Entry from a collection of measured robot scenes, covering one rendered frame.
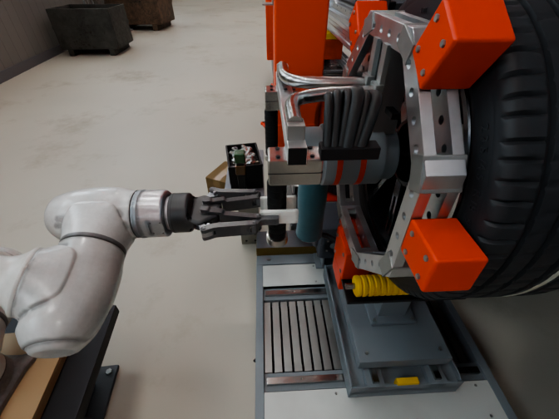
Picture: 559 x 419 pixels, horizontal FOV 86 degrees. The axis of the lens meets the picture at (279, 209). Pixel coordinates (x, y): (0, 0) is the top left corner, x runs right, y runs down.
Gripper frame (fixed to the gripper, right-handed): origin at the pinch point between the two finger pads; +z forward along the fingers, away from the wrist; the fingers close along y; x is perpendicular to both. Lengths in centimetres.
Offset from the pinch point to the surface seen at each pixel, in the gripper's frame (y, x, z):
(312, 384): 3, -76, 11
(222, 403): 5, -83, -20
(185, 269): -56, -83, -45
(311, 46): -60, 16, 13
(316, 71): -60, 9, 15
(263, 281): -41, -75, -5
